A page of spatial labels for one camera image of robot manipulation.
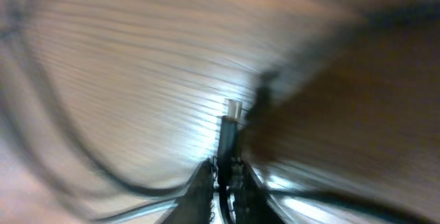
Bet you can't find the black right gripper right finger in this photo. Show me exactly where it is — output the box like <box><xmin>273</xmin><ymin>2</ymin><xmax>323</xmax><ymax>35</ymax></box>
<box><xmin>233</xmin><ymin>161</ymin><xmax>285</xmax><ymax>224</ymax></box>

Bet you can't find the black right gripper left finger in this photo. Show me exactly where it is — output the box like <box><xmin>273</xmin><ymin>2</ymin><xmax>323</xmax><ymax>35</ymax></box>
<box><xmin>161</xmin><ymin>159</ymin><xmax>214</xmax><ymax>224</ymax></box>

